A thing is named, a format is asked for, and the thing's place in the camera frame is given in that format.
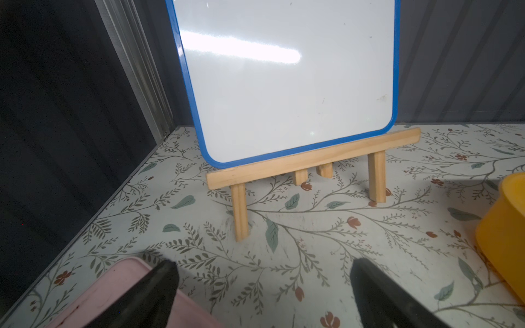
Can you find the white board with blue frame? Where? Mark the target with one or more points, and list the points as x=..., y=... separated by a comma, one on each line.
x=267, y=79

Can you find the pink phone case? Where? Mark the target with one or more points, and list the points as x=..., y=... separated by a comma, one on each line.
x=113, y=284

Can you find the yellow plastic storage box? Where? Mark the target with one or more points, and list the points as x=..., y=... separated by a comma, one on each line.
x=500, y=234

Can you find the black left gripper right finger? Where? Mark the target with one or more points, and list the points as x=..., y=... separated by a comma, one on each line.
x=381, y=302

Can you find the wooden easel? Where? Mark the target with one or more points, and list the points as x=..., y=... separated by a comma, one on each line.
x=298, y=164

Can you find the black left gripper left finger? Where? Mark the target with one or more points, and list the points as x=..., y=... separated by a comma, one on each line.
x=147, y=304

